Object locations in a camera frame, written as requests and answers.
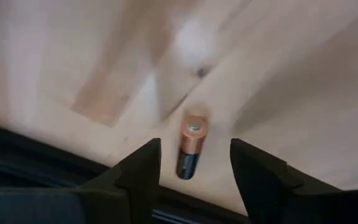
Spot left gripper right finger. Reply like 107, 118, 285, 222
230, 138, 358, 224

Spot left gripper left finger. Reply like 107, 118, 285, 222
0, 138, 162, 224

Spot copper-top black battery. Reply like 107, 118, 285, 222
175, 112, 210, 181

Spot black aluminium table frame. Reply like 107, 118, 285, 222
0, 119, 251, 224

